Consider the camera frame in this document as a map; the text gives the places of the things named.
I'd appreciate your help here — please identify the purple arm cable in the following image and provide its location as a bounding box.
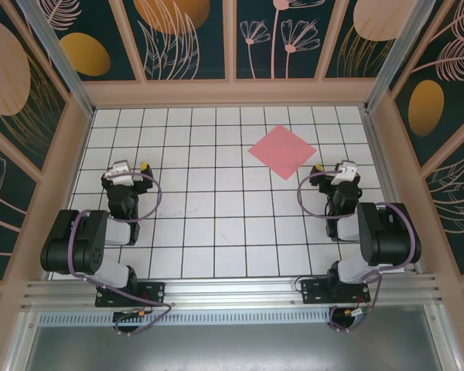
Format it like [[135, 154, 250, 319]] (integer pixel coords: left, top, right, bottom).
[[296, 172, 419, 334], [68, 172, 173, 338]]

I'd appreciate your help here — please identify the pink square cloth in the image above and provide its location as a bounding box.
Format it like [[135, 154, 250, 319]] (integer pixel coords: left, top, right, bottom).
[[247, 124, 318, 182]]

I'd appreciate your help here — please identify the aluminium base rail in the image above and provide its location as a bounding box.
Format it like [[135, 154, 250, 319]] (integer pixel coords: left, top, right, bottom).
[[21, 274, 445, 311]]

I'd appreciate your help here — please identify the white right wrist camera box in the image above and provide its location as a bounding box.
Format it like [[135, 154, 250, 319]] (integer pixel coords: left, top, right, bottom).
[[330, 159, 359, 187]]

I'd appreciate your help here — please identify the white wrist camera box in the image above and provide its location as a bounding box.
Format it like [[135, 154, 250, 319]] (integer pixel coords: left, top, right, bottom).
[[330, 159, 359, 187], [107, 161, 135, 185]]

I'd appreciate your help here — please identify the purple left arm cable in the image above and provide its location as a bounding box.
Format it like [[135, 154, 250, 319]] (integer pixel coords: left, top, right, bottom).
[[68, 172, 173, 338]]

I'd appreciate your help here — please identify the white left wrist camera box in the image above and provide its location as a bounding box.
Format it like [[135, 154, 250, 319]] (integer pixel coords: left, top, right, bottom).
[[107, 161, 135, 185]]

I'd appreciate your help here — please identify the small controller board with connector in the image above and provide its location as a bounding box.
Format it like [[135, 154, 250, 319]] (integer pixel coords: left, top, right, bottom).
[[114, 308, 151, 322], [343, 305, 373, 318]]

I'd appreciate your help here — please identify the aluminium corner post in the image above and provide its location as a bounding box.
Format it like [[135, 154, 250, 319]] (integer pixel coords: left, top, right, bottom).
[[363, 0, 437, 114], [16, 0, 97, 117]]

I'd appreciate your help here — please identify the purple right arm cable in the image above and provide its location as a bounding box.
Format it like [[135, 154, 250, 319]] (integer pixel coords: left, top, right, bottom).
[[296, 172, 419, 334]]

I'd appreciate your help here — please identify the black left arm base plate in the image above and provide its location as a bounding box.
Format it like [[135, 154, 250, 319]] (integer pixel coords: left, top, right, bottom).
[[95, 281, 167, 308]]

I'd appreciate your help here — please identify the aluminium side rail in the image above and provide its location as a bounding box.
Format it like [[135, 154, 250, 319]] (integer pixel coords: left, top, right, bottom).
[[361, 108, 419, 274]]

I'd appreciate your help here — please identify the grey metal panel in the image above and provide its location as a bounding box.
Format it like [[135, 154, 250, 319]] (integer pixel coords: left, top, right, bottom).
[[21, 323, 452, 371]]

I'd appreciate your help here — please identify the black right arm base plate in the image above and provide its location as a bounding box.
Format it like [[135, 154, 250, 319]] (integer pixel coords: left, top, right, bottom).
[[300, 278, 372, 306]]

